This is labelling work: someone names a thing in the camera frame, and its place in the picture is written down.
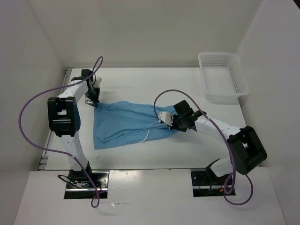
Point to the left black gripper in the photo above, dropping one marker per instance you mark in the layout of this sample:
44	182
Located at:
93	101

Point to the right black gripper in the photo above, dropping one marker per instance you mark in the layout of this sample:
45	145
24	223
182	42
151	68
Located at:
174	127

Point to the light blue shorts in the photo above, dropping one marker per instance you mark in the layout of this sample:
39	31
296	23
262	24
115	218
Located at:
125	123

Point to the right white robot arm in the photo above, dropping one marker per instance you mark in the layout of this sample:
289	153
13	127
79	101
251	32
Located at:
246	151

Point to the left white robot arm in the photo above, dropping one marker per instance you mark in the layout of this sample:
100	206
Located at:
64	121

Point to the white perforated plastic basket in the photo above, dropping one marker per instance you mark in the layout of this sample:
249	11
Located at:
223	76

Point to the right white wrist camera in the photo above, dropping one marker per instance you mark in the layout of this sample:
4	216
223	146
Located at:
166	118

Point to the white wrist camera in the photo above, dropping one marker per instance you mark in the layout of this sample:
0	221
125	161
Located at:
97	82
166	118

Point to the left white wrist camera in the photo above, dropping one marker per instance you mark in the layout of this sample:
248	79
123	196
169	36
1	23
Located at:
97	82

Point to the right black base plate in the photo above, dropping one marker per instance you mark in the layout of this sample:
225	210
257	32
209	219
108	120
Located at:
205	186

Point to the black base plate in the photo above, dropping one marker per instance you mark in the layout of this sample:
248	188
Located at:
78	185
205	186

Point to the aluminium table edge rail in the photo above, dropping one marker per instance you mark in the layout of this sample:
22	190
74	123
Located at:
51	134

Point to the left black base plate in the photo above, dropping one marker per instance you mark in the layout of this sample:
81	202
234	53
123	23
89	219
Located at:
78	185

